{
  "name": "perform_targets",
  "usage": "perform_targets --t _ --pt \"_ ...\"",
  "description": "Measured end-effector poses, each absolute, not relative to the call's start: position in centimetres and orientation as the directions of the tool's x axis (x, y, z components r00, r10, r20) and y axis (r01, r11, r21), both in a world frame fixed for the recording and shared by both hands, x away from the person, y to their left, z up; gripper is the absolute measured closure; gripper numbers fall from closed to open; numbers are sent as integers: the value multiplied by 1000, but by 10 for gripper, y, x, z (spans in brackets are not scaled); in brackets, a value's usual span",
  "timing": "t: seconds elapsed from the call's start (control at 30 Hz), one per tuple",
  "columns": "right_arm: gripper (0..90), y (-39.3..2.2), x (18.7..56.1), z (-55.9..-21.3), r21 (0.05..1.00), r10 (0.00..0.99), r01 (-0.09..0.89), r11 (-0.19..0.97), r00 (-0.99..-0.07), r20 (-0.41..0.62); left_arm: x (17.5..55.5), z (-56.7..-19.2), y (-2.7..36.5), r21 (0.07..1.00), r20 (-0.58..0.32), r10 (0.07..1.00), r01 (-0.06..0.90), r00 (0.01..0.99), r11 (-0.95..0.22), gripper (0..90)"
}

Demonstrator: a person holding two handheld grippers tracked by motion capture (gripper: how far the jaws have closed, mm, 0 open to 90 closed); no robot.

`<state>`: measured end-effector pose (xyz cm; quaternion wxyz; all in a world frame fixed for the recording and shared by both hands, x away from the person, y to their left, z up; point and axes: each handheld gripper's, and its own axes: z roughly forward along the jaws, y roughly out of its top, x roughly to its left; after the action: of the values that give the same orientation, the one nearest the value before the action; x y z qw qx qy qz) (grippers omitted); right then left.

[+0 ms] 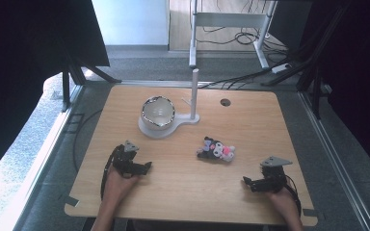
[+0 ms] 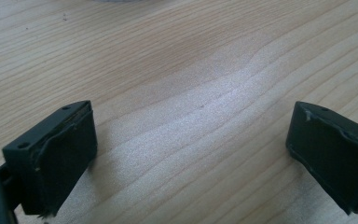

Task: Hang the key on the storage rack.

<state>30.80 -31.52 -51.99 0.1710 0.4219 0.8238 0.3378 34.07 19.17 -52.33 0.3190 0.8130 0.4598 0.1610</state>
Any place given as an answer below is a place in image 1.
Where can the black metal stand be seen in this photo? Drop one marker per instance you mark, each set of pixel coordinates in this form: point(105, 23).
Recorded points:
point(308, 64)
point(66, 86)

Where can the person's right hand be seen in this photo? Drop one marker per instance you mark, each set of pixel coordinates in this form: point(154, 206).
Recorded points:
point(283, 200)

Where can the metal floor rail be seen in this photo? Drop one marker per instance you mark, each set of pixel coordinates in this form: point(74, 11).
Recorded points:
point(48, 150)
point(337, 160)

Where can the person's left hand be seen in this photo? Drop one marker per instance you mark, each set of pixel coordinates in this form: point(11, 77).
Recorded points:
point(118, 186)

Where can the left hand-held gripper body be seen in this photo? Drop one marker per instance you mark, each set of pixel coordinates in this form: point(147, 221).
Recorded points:
point(124, 159)

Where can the metal bowl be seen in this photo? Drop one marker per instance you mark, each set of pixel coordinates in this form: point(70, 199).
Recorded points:
point(158, 113)

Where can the white stand with pole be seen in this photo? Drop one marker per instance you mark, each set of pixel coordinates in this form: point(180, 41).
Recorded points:
point(186, 119)

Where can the white power strip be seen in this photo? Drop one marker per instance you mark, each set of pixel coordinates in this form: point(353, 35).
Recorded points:
point(281, 68)

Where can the black and pink plush toy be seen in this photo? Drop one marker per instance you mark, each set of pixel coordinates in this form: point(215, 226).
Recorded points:
point(216, 150)

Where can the black curtain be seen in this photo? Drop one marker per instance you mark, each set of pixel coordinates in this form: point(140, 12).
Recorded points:
point(359, 80)
point(22, 64)

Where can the white desk frame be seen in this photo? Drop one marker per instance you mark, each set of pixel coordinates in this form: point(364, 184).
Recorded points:
point(228, 19)

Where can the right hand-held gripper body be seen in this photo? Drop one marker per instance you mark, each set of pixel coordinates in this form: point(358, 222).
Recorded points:
point(273, 177)

